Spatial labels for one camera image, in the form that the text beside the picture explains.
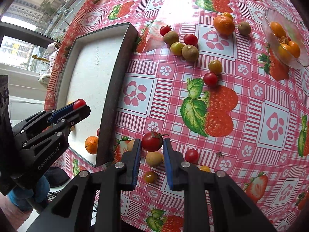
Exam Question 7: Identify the white tray with dark rim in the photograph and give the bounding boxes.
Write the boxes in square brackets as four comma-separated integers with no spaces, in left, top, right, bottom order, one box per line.
[56,23,138,166]

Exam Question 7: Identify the pink strawberry tablecloth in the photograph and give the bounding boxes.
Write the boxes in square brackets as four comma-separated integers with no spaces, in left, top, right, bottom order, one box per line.
[45,0,308,231]

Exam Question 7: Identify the yellow-green cherry tomato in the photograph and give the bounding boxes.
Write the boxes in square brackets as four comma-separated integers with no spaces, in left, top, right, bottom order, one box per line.
[170,42,185,56]

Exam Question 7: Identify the brown kiwi berry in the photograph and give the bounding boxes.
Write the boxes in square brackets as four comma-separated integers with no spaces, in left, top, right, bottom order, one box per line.
[182,44,199,62]

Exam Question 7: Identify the orange mandarin on table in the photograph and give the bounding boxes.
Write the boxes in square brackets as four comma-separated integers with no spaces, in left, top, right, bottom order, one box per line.
[213,15,235,36]

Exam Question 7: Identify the clear glass bowl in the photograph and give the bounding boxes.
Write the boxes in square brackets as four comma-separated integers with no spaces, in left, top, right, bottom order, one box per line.
[262,9,308,69]

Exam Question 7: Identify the tan longan fruit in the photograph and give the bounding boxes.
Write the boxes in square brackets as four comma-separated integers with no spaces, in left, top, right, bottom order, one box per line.
[146,151,163,167]

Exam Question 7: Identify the dark brownish cherry tomato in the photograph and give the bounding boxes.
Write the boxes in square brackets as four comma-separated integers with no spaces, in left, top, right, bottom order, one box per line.
[143,171,158,184]

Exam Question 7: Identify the red cherry tomato with stem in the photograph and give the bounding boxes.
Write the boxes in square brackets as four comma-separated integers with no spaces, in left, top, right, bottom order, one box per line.
[141,131,168,152]

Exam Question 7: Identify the small red cherry tomato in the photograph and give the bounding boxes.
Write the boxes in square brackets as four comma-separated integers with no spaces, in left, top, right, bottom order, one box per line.
[73,99,86,110]

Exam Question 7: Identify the large orange mandarin in tray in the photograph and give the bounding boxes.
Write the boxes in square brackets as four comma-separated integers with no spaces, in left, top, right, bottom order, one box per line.
[85,136,98,154]

